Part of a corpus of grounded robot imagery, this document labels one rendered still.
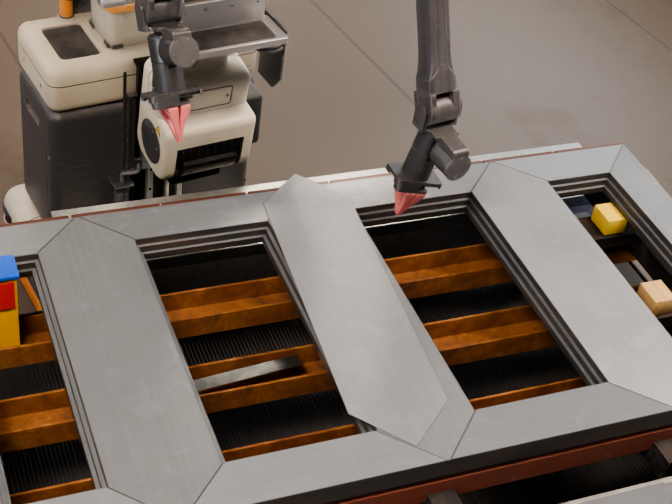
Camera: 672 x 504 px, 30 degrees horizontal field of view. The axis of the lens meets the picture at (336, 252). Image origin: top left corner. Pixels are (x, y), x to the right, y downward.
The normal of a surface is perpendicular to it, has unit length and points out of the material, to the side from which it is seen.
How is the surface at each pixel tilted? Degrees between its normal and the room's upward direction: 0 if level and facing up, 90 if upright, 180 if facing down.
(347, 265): 0
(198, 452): 0
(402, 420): 0
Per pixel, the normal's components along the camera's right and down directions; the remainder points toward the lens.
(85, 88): 0.49, 0.60
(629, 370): 0.12, -0.77
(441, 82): 0.50, 0.30
